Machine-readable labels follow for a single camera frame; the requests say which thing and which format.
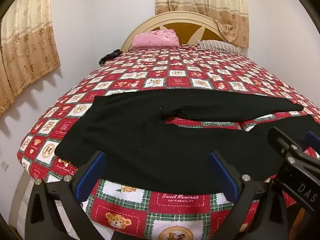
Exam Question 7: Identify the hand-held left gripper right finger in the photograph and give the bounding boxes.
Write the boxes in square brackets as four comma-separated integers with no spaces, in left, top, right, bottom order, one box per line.
[209,151,300,240]

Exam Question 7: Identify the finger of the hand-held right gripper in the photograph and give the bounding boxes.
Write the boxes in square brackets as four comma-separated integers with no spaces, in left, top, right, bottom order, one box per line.
[267,127,320,178]
[304,131,320,159]

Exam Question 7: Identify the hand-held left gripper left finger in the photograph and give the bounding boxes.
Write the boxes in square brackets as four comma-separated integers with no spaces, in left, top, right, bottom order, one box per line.
[25,151,110,240]

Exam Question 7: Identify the black pants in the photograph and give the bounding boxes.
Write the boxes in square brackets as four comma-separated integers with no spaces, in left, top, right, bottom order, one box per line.
[54,90,320,193]

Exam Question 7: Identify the red checkered bear bedsheet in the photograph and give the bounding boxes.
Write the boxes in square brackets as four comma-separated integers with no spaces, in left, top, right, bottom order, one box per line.
[17,45,320,240]

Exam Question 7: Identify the black and red bundle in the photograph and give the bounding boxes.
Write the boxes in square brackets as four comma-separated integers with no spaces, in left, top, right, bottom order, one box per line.
[99,49,123,67]

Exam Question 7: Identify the striped pillow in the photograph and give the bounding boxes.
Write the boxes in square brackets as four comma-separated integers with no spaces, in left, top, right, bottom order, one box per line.
[196,40,243,55]

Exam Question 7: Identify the pink folded blanket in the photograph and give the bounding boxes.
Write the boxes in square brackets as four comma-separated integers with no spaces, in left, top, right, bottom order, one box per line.
[132,29,179,50]

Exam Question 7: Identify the cream and brown headboard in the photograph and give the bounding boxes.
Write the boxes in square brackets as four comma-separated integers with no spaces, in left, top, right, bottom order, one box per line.
[121,11,244,55]

